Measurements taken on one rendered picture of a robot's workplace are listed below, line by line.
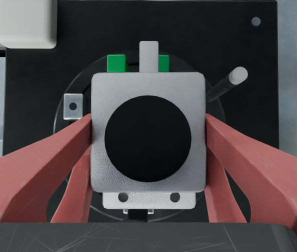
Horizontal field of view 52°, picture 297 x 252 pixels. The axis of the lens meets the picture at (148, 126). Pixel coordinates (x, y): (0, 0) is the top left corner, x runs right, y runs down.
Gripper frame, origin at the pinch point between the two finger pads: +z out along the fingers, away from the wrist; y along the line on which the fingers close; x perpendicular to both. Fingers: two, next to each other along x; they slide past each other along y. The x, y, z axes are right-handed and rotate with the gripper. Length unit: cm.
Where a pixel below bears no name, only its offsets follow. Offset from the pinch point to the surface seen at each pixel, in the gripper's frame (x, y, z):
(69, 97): 4.0, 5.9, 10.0
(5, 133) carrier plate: 8.2, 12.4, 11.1
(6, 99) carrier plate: 5.9, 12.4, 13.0
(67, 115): 5.1, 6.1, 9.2
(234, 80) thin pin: -0.2, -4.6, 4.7
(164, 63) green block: 0.5, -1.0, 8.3
